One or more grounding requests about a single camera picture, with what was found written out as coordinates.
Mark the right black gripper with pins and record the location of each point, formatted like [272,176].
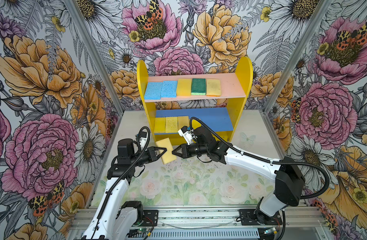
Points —
[185,152]

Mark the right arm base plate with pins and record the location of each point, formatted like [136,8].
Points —
[248,217]

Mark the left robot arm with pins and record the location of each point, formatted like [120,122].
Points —
[112,220]

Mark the blue sponge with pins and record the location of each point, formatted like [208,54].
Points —
[168,89]
[153,91]

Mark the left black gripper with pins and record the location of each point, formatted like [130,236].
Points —
[153,156]

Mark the floral table mat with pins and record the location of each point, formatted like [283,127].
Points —
[195,181]

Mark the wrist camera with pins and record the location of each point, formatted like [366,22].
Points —
[188,134]
[141,139]

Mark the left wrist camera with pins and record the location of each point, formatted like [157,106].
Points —
[141,139]

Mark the green sponge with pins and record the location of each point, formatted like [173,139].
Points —
[198,87]

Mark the bright yellow small sponge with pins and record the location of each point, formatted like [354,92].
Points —
[159,125]

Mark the aluminium front rail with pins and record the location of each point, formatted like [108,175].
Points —
[217,223]

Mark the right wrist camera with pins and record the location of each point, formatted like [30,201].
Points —
[188,134]

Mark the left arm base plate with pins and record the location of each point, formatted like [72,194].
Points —
[149,219]

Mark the pale yellow textured sponge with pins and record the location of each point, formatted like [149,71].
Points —
[171,125]

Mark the thick yellow sponge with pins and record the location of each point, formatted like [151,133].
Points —
[184,87]

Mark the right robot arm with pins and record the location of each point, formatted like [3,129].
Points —
[285,174]

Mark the orange-yellow sponge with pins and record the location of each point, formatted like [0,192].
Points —
[167,157]
[183,121]
[213,87]

